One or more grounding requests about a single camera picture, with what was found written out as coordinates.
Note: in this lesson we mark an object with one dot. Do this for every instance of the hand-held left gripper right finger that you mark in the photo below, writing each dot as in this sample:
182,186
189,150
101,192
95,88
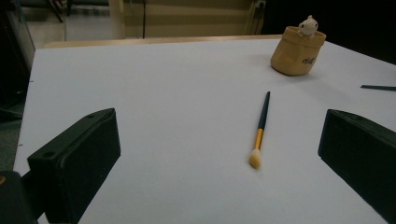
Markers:
361,152

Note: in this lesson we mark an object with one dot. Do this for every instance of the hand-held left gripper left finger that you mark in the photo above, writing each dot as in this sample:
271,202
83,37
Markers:
77,161

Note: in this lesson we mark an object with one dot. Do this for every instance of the tan bag-shaped pen holder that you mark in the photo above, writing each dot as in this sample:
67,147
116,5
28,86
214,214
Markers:
292,56

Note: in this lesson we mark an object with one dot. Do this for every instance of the dark equipment case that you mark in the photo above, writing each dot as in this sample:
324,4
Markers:
12,62

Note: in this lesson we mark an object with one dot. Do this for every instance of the beige cabinet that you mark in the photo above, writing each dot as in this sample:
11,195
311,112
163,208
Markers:
193,18

